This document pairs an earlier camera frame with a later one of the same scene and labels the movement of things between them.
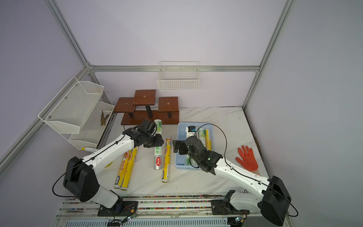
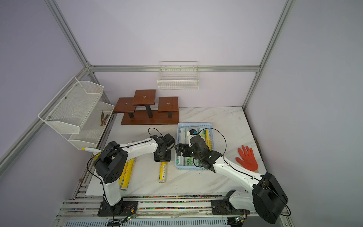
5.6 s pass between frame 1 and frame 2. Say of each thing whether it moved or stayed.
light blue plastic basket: stayed
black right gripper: stayed
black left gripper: moved
